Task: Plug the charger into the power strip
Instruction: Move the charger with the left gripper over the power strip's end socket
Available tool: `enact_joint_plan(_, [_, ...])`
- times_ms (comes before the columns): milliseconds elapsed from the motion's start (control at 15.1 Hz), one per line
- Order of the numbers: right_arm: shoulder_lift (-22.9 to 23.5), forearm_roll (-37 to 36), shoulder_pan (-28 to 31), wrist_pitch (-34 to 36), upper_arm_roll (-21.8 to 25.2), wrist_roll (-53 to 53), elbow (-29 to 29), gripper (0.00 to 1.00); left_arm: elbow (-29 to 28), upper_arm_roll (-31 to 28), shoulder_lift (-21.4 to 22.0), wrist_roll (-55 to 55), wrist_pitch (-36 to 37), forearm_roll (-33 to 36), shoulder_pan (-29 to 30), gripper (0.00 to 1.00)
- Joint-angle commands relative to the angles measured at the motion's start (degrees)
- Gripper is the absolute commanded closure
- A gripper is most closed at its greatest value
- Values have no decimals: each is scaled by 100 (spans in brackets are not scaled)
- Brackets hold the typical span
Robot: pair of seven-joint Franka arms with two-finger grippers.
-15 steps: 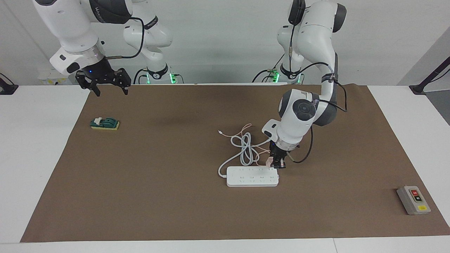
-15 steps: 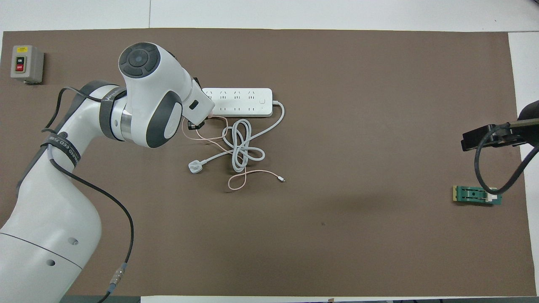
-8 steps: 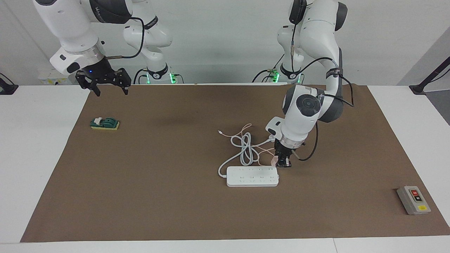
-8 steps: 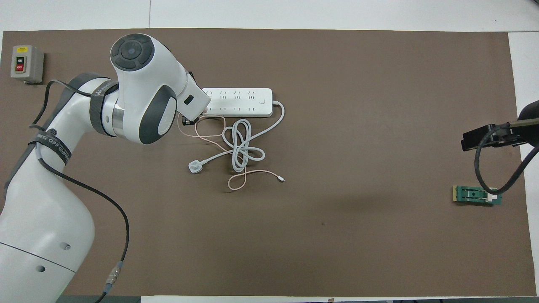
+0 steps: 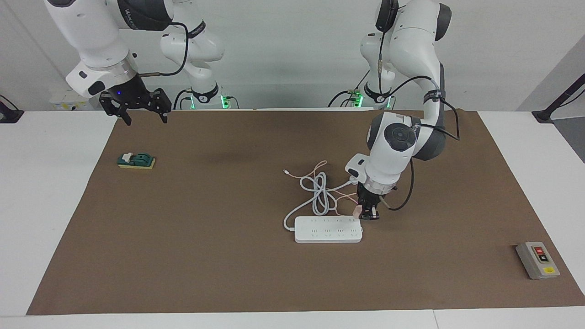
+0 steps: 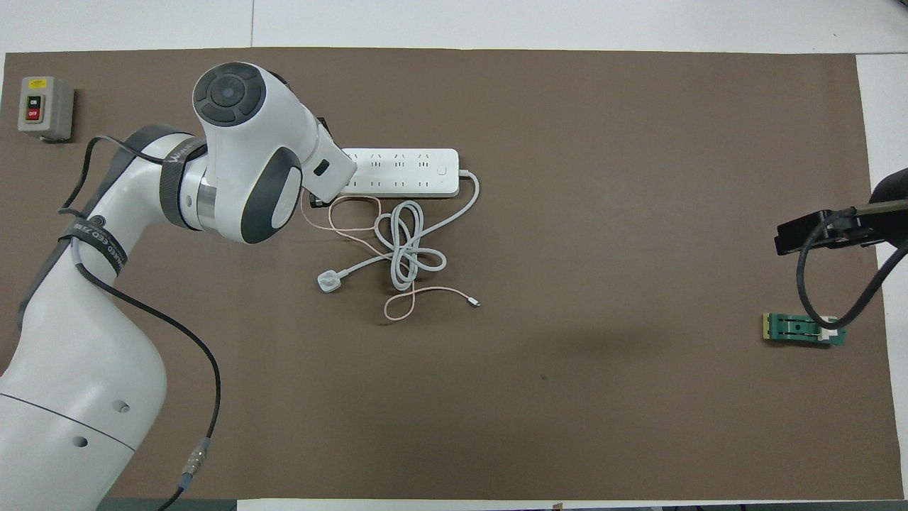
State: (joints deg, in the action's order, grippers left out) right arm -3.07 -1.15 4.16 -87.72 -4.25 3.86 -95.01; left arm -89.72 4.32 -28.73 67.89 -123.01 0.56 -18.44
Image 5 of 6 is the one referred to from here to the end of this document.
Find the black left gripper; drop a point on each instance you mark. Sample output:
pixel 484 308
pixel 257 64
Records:
pixel 369 197

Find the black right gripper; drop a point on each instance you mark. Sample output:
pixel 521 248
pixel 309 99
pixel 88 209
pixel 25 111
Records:
pixel 130 91

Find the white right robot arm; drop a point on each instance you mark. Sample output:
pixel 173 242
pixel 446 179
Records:
pixel 91 32

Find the black angled stand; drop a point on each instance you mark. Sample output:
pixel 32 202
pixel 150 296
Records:
pixel 546 114

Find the brown table mat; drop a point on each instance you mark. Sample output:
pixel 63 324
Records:
pixel 228 274

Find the white box yellow labels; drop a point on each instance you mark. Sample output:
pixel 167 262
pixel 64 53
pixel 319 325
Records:
pixel 64 103

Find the pink USB charger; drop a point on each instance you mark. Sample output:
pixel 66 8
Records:
pixel 357 210

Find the white power strip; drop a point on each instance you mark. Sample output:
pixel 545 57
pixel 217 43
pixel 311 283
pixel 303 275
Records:
pixel 329 230

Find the grey on-off button box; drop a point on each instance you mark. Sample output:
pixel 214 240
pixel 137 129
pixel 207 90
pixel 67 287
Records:
pixel 539 260

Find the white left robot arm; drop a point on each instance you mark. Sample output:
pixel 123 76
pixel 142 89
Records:
pixel 397 137

